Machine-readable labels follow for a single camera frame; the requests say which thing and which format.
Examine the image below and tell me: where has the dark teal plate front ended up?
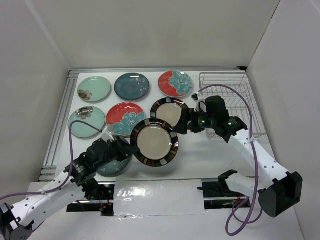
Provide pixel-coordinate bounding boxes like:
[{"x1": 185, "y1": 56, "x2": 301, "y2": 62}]
[{"x1": 97, "y1": 156, "x2": 132, "y2": 178}]

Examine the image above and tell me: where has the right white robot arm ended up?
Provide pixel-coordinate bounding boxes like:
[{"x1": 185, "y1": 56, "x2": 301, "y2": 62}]
[{"x1": 174, "y1": 93, "x2": 303, "y2": 218}]

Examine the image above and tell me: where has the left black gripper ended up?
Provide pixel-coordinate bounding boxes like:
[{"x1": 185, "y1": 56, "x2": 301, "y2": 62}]
[{"x1": 94, "y1": 135, "x2": 141, "y2": 170}]

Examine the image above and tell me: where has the black rimmed beige plate back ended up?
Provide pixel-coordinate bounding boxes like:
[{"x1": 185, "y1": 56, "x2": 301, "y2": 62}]
[{"x1": 150, "y1": 97, "x2": 189, "y2": 127}]

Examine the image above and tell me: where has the mint green flower plate front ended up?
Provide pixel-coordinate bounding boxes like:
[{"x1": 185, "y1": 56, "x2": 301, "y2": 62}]
[{"x1": 68, "y1": 106, "x2": 105, "y2": 138}]

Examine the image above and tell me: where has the mint green flower plate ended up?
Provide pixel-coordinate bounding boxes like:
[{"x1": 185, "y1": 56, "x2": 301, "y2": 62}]
[
  {"x1": 77, "y1": 76, "x2": 111, "y2": 103},
  {"x1": 68, "y1": 106, "x2": 105, "y2": 138}
]

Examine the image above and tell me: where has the black rimmed beige plate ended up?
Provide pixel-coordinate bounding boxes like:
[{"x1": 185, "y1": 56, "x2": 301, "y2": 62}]
[
  {"x1": 130, "y1": 118, "x2": 179, "y2": 168},
  {"x1": 150, "y1": 97, "x2": 189, "y2": 127}
]

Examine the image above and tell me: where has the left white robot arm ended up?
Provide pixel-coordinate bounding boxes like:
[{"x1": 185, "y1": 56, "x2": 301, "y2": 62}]
[{"x1": 0, "y1": 137, "x2": 139, "y2": 240}]

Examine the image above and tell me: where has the aluminium frame rail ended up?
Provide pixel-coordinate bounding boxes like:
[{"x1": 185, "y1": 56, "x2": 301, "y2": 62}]
[
  {"x1": 69, "y1": 66, "x2": 248, "y2": 76},
  {"x1": 38, "y1": 73, "x2": 78, "y2": 182}
]

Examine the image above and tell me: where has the mint green flower plate back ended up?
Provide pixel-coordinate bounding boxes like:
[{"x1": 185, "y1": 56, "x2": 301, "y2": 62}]
[{"x1": 77, "y1": 76, "x2": 111, "y2": 103}]

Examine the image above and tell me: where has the aluminium frame rail left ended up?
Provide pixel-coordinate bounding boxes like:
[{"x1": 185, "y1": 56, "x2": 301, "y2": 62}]
[{"x1": 38, "y1": 73, "x2": 78, "y2": 182}]

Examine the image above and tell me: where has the dark teal plate back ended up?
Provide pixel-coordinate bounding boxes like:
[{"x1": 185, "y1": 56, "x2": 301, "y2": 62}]
[{"x1": 114, "y1": 72, "x2": 150, "y2": 101}]

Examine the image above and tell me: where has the black rimmed beige plate front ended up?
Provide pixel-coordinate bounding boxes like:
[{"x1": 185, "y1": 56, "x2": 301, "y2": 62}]
[{"x1": 130, "y1": 118, "x2": 179, "y2": 168}]

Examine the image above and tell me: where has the white foil cover sheet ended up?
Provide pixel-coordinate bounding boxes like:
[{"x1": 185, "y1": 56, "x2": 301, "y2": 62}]
[{"x1": 113, "y1": 179, "x2": 205, "y2": 217}]

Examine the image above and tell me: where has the aluminium frame rail back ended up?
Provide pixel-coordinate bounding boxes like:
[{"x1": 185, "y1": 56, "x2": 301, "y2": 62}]
[{"x1": 69, "y1": 66, "x2": 248, "y2": 76}]

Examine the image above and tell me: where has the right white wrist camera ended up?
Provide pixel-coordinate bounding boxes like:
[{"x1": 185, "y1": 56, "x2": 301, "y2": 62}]
[{"x1": 191, "y1": 92, "x2": 207, "y2": 113}]

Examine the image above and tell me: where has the dark teal plate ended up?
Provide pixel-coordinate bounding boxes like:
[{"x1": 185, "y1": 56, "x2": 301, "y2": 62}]
[
  {"x1": 97, "y1": 156, "x2": 132, "y2": 178},
  {"x1": 114, "y1": 72, "x2": 150, "y2": 101}
]

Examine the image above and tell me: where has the red teal floral plate middle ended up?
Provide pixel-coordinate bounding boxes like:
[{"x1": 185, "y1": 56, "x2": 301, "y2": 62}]
[{"x1": 106, "y1": 102, "x2": 146, "y2": 137}]

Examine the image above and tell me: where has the red teal floral plate back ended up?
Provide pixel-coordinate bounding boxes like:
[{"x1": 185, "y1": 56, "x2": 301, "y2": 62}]
[{"x1": 157, "y1": 70, "x2": 194, "y2": 98}]

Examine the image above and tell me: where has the white wire dish rack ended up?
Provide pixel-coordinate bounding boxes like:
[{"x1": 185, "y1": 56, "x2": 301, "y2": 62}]
[{"x1": 199, "y1": 70, "x2": 268, "y2": 143}]

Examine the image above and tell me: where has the red teal floral plate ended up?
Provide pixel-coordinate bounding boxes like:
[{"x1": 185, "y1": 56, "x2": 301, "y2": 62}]
[
  {"x1": 157, "y1": 70, "x2": 194, "y2": 98},
  {"x1": 106, "y1": 102, "x2": 146, "y2": 137}
]

